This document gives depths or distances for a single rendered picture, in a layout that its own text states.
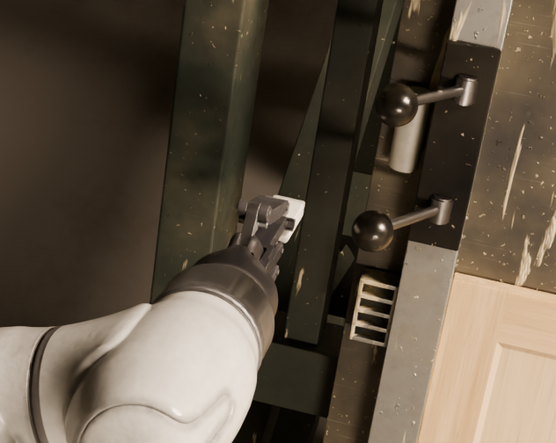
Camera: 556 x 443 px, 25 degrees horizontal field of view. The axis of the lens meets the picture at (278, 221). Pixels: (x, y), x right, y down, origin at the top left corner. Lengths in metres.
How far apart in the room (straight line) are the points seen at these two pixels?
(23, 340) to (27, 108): 2.32
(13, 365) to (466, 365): 0.60
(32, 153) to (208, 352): 2.30
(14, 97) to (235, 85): 2.01
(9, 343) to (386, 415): 0.56
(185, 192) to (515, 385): 0.39
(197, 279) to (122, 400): 0.16
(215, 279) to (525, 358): 0.49
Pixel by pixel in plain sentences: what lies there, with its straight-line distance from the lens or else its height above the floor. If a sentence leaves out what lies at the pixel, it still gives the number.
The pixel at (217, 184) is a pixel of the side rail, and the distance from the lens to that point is 1.27.
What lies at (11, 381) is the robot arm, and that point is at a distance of 0.86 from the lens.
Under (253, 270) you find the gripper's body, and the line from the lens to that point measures 0.96.
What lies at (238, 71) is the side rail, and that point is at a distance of 1.24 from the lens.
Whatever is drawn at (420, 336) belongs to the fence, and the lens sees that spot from 1.30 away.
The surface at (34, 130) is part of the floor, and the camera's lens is 3.14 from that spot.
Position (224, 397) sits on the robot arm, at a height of 1.65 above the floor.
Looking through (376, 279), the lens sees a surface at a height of 1.29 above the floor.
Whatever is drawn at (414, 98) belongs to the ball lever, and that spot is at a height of 1.55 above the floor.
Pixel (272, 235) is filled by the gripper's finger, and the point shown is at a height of 1.50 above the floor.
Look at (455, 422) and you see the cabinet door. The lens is 1.37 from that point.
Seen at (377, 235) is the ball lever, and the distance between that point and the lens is 1.13.
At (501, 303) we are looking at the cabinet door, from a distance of 1.30.
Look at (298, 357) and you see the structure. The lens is 1.42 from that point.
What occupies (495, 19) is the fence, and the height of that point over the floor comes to 1.54.
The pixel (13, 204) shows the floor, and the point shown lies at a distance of 3.01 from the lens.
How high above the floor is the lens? 2.38
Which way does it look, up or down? 55 degrees down
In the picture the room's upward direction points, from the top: straight up
